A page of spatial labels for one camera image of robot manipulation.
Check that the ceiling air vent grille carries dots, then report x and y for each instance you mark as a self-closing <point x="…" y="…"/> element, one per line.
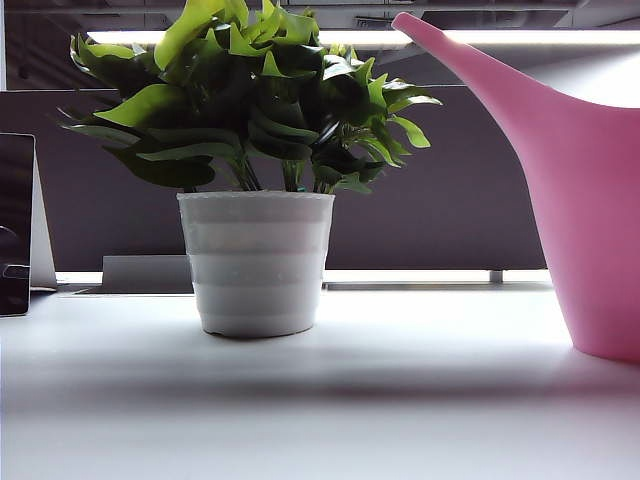
<point x="375" y="22"/>

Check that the green plant in white pot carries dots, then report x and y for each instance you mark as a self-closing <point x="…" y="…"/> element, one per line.
<point x="255" y="260"/>

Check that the silver partition foot bracket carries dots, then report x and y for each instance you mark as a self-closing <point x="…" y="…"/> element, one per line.
<point x="497" y="276"/>

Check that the dark grey desk partition panel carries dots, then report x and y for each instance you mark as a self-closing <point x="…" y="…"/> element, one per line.
<point x="450" y="200"/>

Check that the pink plastic watering can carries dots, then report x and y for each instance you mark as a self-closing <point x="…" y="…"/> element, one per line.
<point x="590" y="200"/>

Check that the black monitor with silver frame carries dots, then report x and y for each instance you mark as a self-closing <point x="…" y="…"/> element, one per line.
<point x="15" y="190"/>

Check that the long ceiling light strip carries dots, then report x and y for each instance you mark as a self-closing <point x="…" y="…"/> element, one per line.
<point x="360" y="37"/>

